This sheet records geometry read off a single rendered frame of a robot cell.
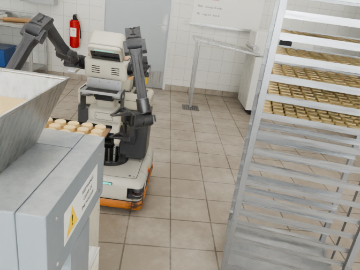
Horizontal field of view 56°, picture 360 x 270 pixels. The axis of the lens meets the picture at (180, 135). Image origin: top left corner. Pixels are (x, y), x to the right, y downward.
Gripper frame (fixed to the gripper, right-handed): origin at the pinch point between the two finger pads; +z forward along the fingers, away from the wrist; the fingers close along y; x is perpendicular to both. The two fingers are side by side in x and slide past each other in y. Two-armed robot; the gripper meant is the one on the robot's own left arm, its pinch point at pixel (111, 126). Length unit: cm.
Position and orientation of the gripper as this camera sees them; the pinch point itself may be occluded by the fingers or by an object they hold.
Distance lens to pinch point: 142.1
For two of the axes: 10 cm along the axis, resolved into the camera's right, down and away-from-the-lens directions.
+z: -7.4, 1.8, -6.5
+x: -6.6, -3.8, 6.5
